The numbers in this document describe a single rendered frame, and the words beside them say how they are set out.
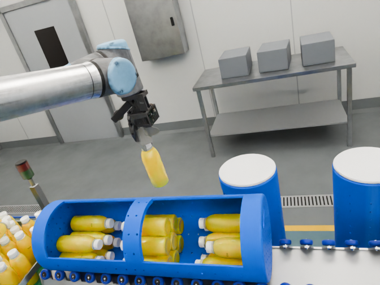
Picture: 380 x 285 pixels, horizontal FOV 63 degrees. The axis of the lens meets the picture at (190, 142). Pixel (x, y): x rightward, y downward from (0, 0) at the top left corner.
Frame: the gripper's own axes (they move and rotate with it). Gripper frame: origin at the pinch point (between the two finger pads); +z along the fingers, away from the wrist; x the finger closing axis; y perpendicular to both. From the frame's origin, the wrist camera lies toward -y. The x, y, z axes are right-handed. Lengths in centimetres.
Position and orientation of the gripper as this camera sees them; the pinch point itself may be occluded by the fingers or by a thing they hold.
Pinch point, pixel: (146, 144)
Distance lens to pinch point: 112.3
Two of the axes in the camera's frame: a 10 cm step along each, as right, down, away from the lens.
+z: 2.7, 8.4, 4.7
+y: 9.1, -0.7, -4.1
